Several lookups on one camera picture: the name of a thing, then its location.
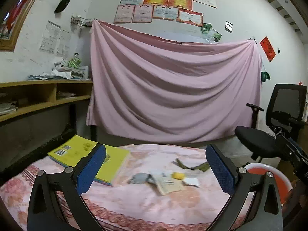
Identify green dried leaf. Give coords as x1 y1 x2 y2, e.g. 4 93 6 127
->
175 159 210 172

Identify white paper scrap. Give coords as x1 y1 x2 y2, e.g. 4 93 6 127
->
182 177 200 188

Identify yellow cap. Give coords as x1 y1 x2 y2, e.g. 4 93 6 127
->
172 172 185 180

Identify silver foil wrapper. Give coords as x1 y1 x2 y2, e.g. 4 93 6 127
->
128 173 156 185

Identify white sugar packet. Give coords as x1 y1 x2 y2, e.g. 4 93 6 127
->
149 170 184 196

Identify person right hand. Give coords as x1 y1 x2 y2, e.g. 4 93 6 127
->
282 179 307 218

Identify red plastic basin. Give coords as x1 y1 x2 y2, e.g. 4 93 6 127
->
245 162 293 205

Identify black office chair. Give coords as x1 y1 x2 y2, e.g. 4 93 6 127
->
235 84 307 161

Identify yellow book stack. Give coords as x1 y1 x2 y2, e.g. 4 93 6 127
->
48 135 131 186

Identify green hanging bag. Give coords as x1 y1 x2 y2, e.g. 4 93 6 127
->
261 71 270 83

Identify floral pink quilt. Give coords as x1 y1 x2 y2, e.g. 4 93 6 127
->
1 144 229 230

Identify wooden shelf unit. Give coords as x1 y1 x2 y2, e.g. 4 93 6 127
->
1 80 93 123

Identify red paper poster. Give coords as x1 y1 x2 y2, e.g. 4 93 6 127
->
260 37 276 62

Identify paper pile on shelf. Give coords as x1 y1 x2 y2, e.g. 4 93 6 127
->
27 59 90 81

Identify green candy jar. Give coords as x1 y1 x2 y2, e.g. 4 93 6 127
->
67 53 81 69

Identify pink hanging sheet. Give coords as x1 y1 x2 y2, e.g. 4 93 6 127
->
86 20 262 143

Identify red window curtain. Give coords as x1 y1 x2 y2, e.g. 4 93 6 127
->
1 0 28 34

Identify black hanging pouch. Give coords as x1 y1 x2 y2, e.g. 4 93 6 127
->
54 0 70 14

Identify wall calendar sheets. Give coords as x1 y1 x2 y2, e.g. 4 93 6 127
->
39 21 71 59

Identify wall certificates cluster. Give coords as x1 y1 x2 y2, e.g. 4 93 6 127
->
114 0 217 26

